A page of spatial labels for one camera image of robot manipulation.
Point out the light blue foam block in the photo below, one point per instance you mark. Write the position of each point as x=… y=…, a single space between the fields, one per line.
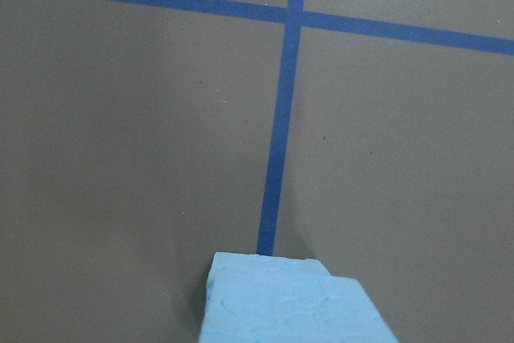
x=260 y=265
x=291 y=308

